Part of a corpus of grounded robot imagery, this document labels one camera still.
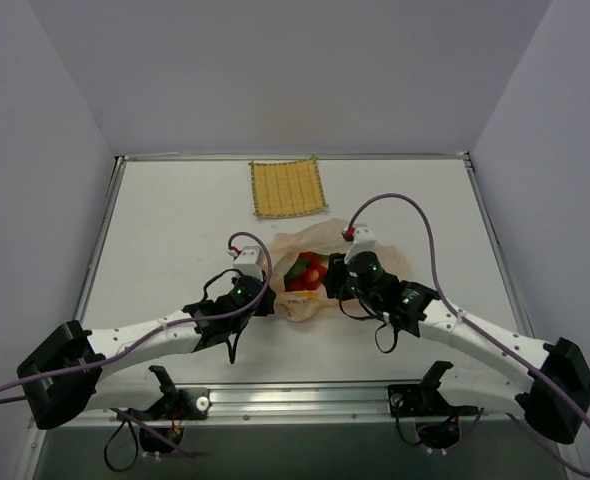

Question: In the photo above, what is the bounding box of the fake strawberry bunch with leaves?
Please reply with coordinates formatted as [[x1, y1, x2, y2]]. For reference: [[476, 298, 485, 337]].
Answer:
[[284, 251, 329, 292]]

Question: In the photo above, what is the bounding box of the translucent banana print plastic bag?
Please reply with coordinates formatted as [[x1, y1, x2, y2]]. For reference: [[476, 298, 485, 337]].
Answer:
[[267, 217, 415, 325]]

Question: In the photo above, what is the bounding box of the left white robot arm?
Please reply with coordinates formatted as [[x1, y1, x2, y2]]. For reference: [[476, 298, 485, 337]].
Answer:
[[16, 269, 275, 430]]

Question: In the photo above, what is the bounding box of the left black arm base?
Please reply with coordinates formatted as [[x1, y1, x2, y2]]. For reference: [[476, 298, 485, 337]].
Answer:
[[112, 365, 211, 460]]

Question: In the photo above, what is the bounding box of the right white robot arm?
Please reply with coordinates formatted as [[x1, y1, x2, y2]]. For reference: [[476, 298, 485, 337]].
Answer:
[[323, 251, 590, 444]]

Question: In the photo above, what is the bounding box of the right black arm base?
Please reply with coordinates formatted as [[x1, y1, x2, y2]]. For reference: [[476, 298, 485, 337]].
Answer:
[[387, 360, 484, 456]]

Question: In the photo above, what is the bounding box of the yellow woven mat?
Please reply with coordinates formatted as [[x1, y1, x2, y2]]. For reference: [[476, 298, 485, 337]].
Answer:
[[249, 156, 328, 219]]

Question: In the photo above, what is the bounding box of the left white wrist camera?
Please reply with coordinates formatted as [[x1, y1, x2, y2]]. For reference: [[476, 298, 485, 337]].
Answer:
[[229, 246, 264, 280]]

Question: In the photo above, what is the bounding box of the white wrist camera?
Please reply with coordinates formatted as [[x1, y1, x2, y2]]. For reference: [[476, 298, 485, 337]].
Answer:
[[342, 225, 376, 259], [229, 246, 264, 280]]

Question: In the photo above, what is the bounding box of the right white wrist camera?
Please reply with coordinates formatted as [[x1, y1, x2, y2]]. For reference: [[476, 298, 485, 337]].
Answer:
[[342, 225, 376, 259]]

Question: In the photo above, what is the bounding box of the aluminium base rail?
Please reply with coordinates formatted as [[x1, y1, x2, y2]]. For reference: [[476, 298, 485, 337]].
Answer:
[[28, 375, 520, 430]]

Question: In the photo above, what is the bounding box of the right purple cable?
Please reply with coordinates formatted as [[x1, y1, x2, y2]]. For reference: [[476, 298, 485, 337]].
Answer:
[[347, 193, 590, 479]]

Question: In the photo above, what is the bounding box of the purple cable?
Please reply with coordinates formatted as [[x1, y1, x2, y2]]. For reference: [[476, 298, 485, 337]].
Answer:
[[347, 193, 590, 479], [0, 232, 274, 459]]

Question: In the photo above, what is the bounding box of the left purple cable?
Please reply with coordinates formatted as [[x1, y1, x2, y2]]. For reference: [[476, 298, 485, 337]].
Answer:
[[0, 232, 274, 459]]

